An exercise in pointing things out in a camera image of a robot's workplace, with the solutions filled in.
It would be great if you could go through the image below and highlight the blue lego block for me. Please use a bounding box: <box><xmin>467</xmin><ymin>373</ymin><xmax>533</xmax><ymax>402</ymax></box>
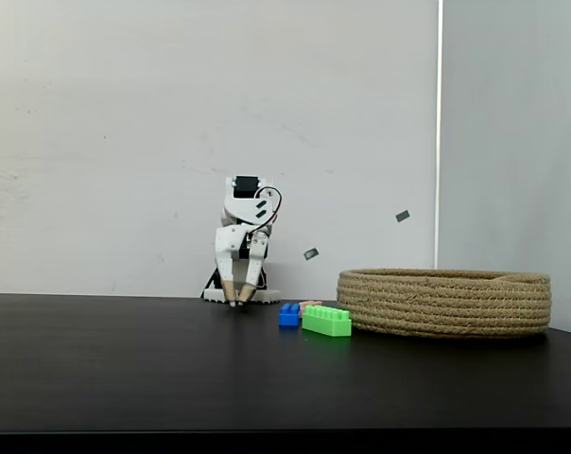
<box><xmin>279</xmin><ymin>302</ymin><xmax>302</xmax><ymax>328</ymax></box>

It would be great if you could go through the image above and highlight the green lego block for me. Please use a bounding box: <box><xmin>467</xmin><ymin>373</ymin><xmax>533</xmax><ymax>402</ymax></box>
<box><xmin>302</xmin><ymin>305</ymin><xmax>353</xmax><ymax>338</ymax></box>

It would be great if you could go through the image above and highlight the red black servo cable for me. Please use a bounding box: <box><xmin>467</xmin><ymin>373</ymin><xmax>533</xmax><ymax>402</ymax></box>
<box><xmin>249</xmin><ymin>185</ymin><xmax>284</xmax><ymax>237</ymax></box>

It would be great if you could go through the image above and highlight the woven rope basket tray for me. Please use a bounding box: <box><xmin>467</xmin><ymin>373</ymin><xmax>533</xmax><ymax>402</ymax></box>
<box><xmin>336</xmin><ymin>268</ymin><xmax>552</xmax><ymax>340</ymax></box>

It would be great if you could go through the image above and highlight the white vertical wall strip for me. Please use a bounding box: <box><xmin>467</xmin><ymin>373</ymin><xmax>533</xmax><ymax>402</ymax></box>
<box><xmin>435</xmin><ymin>0</ymin><xmax>445</xmax><ymax>271</ymax></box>

